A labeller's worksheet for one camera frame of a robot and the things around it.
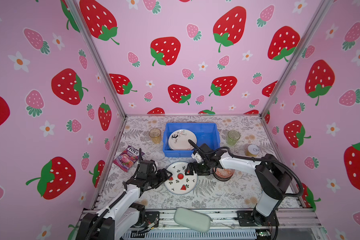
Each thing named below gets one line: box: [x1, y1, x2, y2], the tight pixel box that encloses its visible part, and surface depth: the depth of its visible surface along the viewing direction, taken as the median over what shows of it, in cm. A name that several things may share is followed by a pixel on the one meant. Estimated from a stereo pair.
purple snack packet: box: [113, 145, 145, 173], surface depth 95 cm
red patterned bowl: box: [213, 167, 235, 178], surface depth 84 cm
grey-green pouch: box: [174, 207, 213, 233], surface depth 73 cm
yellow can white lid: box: [245, 144, 260, 157], surface depth 97 cm
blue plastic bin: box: [162, 122, 221, 157], surface depth 109 cm
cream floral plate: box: [168, 129, 197, 151], surface depth 107 cm
